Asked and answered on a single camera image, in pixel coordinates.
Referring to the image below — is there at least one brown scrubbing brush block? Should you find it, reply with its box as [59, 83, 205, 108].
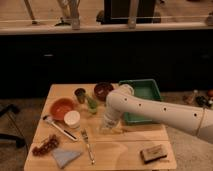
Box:
[140, 145, 167, 164]

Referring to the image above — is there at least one yellow banana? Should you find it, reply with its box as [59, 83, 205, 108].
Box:
[104, 128, 125, 135]

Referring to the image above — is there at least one blue folded cloth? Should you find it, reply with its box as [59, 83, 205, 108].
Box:
[52, 148, 82, 169]

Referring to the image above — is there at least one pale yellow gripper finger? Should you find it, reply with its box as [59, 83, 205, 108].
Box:
[99, 125, 116, 134]

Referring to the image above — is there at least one bunch of red grapes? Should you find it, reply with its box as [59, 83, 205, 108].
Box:
[32, 134, 59, 156]

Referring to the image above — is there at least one white round container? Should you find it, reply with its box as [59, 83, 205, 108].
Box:
[64, 110, 80, 128]

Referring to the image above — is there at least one green plastic bottle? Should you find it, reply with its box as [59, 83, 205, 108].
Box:
[86, 95, 97, 114]

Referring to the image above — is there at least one black office chair base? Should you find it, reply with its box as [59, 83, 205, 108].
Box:
[0, 103, 26, 149]

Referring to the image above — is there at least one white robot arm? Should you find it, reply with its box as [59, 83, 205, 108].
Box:
[102, 84, 213, 144]

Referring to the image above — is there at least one dark red bowl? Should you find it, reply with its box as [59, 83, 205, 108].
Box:
[94, 82, 114, 101]

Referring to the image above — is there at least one black handled knife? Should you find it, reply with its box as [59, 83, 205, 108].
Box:
[43, 115, 78, 142]

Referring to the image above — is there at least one green plastic tray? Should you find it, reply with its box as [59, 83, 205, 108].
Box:
[119, 79, 162, 126]

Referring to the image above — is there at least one silver fork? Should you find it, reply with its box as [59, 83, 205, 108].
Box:
[81, 129, 95, 165]

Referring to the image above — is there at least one orange plastic bowl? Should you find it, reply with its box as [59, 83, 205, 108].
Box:
[49, 98, 74, 121]

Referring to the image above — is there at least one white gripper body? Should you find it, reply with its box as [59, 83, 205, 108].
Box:
[103, 108, 120, 127]

